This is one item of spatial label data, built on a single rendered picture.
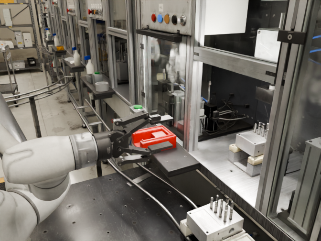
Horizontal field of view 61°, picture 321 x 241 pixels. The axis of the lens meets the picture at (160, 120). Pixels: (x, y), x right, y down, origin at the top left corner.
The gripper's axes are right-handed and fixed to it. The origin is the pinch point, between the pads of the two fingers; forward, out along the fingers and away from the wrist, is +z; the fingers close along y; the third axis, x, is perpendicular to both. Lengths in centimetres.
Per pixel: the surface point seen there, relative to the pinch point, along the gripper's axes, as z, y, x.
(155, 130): 14.1, -16.3, 34.2
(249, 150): 33.1, -12.8, -2.7
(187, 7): 20.5, 33.7, 21.4
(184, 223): 0.6, -23.8, -12.5
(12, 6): -32, 30, 750
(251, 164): 31.9, -16.6, -5.9
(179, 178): 38, -60, 52
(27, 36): -13, -30, 641
